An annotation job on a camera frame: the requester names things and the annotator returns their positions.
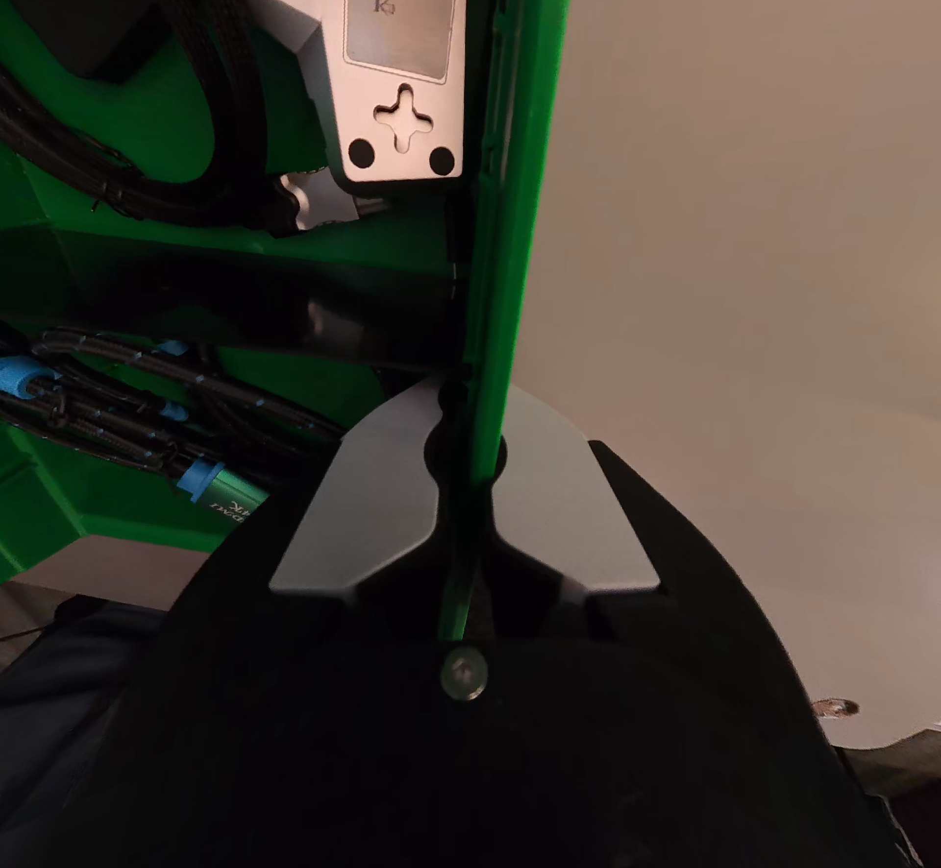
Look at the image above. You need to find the black cable with silver plug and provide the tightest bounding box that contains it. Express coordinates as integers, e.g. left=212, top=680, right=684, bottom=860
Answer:
left=0, top=0, right=332, bottom=230

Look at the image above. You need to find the green plastic bin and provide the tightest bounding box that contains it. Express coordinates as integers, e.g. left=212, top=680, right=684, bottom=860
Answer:
left=0, top=0, right=585, bottom=643

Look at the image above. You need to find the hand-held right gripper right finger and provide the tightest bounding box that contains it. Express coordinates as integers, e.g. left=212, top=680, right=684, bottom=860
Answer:
left=486, top=386, right=663, bottom=600

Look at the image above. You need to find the silver port hub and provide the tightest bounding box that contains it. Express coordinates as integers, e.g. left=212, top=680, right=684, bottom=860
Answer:
left=228, top=0, right=474, bottom=234

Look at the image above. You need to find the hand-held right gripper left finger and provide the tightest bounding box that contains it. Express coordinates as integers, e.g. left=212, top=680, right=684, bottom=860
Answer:
left=270, top=376, right=449, bottom=602

